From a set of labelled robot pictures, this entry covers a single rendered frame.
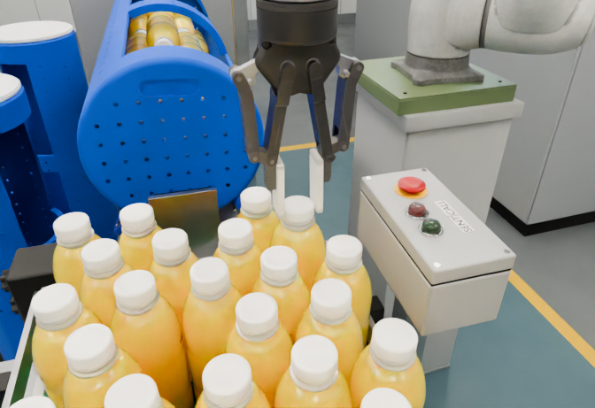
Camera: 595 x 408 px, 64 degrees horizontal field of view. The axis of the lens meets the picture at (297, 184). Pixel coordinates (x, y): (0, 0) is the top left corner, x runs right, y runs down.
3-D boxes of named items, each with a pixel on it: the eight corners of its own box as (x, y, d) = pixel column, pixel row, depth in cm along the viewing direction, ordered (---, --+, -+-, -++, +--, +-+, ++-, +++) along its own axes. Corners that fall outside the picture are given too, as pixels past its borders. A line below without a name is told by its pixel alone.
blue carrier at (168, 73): (210, 66, 156) (204, -27, 142) (266, 211, 85) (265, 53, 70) (119, 71, 150) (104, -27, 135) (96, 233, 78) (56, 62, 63)
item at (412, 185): (416, 180, 64) (418, 173, 63) (429, 195, 61) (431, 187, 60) (392, 184, 63) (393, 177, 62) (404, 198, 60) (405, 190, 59)
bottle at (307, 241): (261, 329, 65) (255, 218, 55) (296, 301, 69) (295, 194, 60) (299, 357, 61) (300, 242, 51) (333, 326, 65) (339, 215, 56)
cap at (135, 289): (112, 313, 45) (109, 299, 44) (121, 284, 49) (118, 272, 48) (154, 310, 46) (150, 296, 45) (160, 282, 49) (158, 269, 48)
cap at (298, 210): (274, 219, 55) (274, 205, 55) (296, 204, 58) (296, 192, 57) (298, 232, 53) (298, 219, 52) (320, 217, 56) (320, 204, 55)
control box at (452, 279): (417, 223, 72) (427, 165, 67) (497, 320, 56) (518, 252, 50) (356, 234, 70) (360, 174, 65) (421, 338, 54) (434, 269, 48)
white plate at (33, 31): (22, 19, 176) (23, 22, 177) (-39, 37, 153) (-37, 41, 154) (88, 22, 170) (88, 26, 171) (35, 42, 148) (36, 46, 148)
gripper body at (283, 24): (328, -16, 47) (325, 75, 51) (243, -12, 45) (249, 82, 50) (356, -2, 40) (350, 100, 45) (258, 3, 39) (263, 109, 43)
